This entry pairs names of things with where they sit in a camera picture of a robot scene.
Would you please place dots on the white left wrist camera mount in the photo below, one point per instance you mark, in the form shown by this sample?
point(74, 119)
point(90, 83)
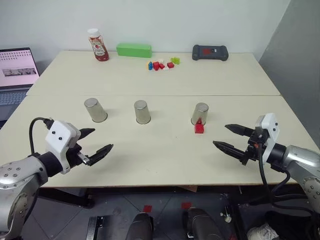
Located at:
point(58, 135)

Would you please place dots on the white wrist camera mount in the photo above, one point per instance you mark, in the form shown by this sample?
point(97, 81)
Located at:
point(270, 132)
point(58, 135)

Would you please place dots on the green rectangular box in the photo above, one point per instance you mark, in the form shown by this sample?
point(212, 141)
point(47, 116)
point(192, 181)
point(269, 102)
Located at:
point(133, 50)

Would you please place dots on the small white floor object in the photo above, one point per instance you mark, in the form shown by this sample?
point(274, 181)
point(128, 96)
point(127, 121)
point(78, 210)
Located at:
point(227, 219)

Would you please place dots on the black table frame bar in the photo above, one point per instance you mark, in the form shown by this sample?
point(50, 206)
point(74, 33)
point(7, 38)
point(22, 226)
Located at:
point(67, 196)

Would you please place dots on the grey open laptop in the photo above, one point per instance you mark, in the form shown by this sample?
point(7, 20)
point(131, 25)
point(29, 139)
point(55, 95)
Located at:
point(15, 72)

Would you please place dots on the large red toy brick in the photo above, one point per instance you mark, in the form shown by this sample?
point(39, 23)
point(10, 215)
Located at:
point(199, 129)

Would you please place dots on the yellow toy brick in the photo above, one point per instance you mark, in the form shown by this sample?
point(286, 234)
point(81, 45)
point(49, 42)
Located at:
point(147, 65)

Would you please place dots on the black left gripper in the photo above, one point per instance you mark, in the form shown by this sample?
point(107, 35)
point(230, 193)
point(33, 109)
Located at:
point(75, 157)

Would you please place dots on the white shoe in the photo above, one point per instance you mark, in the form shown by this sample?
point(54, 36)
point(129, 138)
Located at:
point(262, 232)

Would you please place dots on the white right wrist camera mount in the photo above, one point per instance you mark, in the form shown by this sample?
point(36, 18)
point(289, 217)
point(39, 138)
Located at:
point(270, 132)

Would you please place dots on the dark grey handheld device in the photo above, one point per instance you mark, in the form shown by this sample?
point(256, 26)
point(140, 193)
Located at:
point(210, 53)

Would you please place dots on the white toy brick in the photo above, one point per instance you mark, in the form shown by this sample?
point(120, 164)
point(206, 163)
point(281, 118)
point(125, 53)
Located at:
point(162, 61)

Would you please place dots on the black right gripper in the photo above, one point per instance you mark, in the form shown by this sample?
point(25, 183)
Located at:
point(256, 147)

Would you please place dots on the green toy brick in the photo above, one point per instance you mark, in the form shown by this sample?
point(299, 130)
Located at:
point(176, 60)

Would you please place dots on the upturned metal cup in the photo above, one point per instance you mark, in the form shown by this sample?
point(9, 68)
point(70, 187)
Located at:
point(142, 112)
point(200, 113)
point(95, 111)

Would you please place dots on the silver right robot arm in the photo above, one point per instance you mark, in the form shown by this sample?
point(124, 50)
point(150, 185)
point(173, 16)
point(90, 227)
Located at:
point(297, 160)

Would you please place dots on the blue toy brick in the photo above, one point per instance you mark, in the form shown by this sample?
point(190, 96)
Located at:
point(150, 66)

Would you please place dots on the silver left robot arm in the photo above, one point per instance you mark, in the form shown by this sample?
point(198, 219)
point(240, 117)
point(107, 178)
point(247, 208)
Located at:
point(17, 175)

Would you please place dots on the ketchup bottle with white cap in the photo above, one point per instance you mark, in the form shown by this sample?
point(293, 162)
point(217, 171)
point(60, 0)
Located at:
point(100, 48)

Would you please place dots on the dark rounded shape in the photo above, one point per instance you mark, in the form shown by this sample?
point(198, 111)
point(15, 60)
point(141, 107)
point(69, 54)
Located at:
point(140, 227)
point(202, 225)

